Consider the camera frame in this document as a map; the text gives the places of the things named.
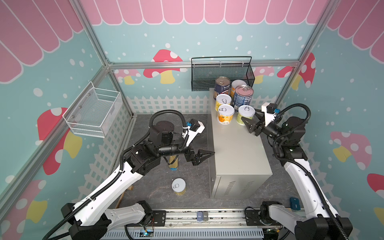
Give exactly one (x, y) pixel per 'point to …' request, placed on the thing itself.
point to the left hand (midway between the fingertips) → (206, 147)
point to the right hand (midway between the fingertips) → (247, 114)
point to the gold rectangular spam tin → (173, 166)
